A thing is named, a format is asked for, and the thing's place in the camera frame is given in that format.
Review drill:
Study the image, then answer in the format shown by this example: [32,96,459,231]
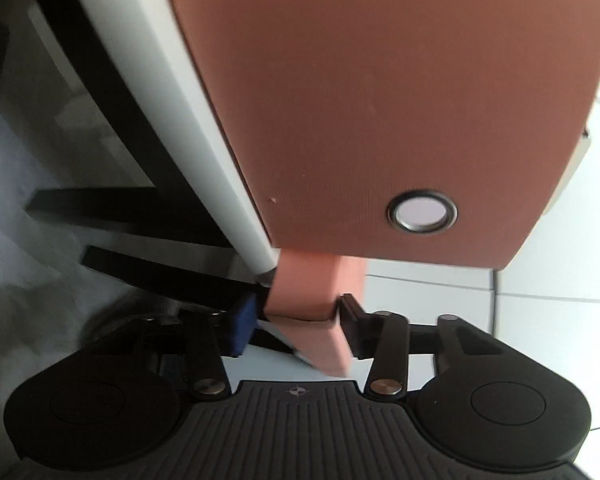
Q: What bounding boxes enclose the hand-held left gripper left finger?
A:
[136,294,259,402]

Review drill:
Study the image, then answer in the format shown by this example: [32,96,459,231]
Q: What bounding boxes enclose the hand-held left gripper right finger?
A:
[338,293,507,399]

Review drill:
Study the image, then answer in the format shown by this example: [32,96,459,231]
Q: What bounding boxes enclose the orange case with snap button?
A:
[60,0,600,380]

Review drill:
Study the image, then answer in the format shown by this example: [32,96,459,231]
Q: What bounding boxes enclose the beige plastic object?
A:
[564,60,600,207]

